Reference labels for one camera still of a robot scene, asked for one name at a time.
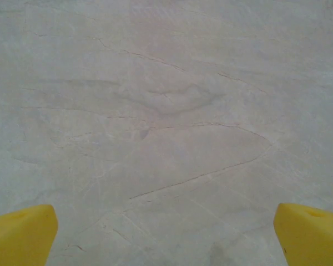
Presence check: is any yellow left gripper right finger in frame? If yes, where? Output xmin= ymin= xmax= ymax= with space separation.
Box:
xmin=273 ymin=202 xmax=333 ymax=266

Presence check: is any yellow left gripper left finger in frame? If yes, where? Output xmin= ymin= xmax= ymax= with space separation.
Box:
xmin=0 ymin=204 xmax=59 ymax=266

